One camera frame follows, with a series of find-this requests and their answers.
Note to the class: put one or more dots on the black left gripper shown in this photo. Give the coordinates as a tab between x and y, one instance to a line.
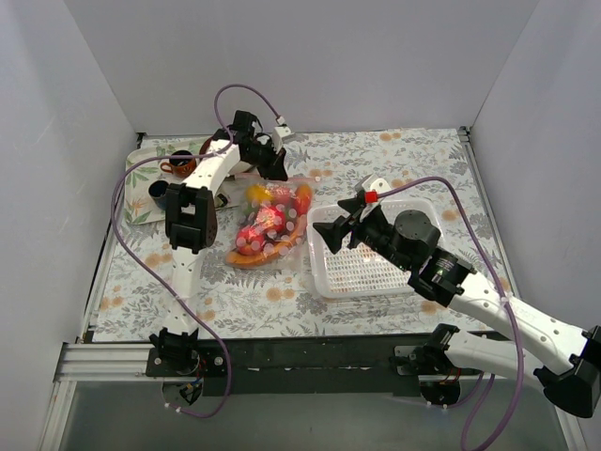
265	155

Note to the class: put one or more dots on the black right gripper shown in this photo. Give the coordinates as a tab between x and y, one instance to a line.
353	225

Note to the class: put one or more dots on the clear zip top bag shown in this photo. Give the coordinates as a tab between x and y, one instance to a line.
282	197

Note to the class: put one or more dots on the orange red fake mango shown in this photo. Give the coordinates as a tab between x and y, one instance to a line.
302	199

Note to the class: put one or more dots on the green fake grapes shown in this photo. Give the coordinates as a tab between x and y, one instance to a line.
249	210

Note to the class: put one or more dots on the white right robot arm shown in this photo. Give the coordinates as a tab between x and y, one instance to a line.
563	360

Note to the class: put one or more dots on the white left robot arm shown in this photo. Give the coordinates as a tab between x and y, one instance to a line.
191	222

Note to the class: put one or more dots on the yellow fake bell pepper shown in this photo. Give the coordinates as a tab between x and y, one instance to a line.
258	194

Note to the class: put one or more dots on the red fake tomato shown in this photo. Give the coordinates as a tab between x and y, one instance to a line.
250	240
270	219

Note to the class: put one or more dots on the cream enamel mug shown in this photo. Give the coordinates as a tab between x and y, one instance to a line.
222	200

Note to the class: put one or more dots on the white perforated plastic basket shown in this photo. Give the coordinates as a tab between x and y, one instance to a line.
357	272

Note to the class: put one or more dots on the red rimmed cream plate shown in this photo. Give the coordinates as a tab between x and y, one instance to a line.
206	147

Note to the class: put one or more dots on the brown orange teacup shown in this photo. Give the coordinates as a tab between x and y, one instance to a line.
180	164

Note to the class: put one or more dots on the dark blue small cup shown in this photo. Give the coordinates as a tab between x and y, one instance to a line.
157	192

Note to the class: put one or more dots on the floral serving tray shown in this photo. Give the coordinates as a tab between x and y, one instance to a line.
140	208

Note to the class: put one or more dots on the floral patterned tablecloth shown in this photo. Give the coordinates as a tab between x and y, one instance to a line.
268	274

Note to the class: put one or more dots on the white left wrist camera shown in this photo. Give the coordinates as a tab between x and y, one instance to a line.
281	133

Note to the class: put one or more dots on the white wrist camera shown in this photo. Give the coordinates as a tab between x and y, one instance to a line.
281	133
372	186

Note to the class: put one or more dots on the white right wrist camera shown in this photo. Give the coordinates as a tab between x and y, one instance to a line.
372	186

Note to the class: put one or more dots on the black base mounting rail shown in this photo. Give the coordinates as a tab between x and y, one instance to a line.
396	364

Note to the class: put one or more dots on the aluminium frame rail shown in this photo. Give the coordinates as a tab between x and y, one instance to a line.
102	362

